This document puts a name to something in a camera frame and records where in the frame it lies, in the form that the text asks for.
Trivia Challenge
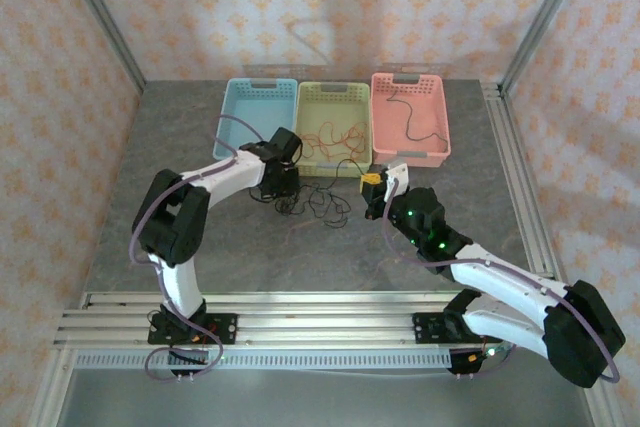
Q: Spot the aluminium frame rail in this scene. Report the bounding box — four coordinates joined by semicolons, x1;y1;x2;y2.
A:
482;80;626;427
29;346;76;427

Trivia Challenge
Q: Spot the pale yellow perforated plastic basket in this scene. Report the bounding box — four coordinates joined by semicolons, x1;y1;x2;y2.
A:
292;81;374;178

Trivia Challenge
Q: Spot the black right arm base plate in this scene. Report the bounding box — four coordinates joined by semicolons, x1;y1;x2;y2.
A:
412;311;485;379

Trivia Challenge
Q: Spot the slotted grey cable duct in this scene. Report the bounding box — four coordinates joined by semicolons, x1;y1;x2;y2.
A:
74;349;451;371

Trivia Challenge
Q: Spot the pink perforated plastic basket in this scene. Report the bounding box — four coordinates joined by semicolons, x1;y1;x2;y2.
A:
370;71;452;168

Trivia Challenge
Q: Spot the blue perforated plastic basket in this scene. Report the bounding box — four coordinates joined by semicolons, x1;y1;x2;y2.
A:
213;77;300;174

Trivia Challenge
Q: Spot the aluminium frame post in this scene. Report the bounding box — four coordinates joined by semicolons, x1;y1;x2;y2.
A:
499;0;596;93
52;0;147;94

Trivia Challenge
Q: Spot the thin orange cable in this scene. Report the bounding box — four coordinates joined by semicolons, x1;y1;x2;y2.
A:
298;119;370;166

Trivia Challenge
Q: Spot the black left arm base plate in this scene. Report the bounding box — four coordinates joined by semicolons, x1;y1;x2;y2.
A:
147;311;239;378

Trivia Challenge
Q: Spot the thin black cable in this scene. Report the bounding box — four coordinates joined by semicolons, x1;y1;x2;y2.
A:
387;91;449;146
252;159;365;228

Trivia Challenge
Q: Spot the wide aluminium mounting rail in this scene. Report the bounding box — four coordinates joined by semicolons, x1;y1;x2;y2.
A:
52;290;506;348

